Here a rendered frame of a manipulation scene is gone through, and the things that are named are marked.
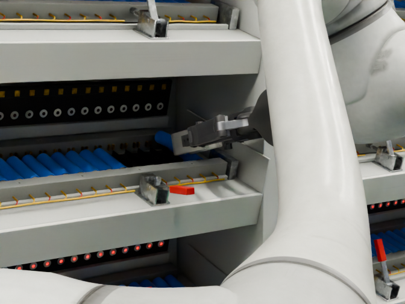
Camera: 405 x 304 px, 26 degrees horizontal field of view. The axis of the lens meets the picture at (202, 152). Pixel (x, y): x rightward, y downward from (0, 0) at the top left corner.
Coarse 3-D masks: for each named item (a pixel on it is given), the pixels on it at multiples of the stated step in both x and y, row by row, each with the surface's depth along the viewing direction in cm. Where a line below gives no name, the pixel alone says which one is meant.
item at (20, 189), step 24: (120, 168) 110; (144, 168) 111; (168, 168) 113; (192, 168) 115; (216, 168) 117; (0, 192) 99; (24, 192) 101; (48, 192) 103; (72, 192) 105; (96, 192) 105; (120, 192) 107
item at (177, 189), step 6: (156, 180) 107; (156, 186) 107; (162, 186) 106; (168, 186) 106; (174, 186) 104; (180, 186) 104; (186, 186) 104; (174, 192) 104; (180, 192) 103; (186, 192) 102; (192, 192) 102
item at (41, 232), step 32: (0, 128) 111; (32, 128) 114; (64, 128) 117; (96, 128) 120; (128, 128) 123; (256, 160) 116; (224, 192) 115; (256, 192) 116; (0, 224) 96; (32, 224) 97; (64, 224) 99; (96, 224) 102; (128, 224) 104; (160, 224) 108; (192, 224) 111; (224, 224) 114; (0, 256) 95; (32, 256) 98; (64, 256) 101
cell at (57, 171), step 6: (42, 156) 111; (48, 156) 111; (42, 162) 110; (48, 162) 109; (54, 162) 109; (48, 168) 109; (54, 168) 108; (60, 168) 108; (54, 174) 107; (60, 174) 107
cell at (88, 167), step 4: (68, 152) 114; (72, 152) 113; (76, 152) 114; (68, 156) 113; (72, 156) 113; (76, 156) 112; (80, 156) 112; (72, 160) 112; (76, 160) 112; (80, 160) 111; (84, 160) 111; (76, 164) 111; (80, 164) 111; (84, 164) 110; (88, 164) 110; (80, 168) 110; (84, 168) 110; (88, 168) 110; (92, 168) 109
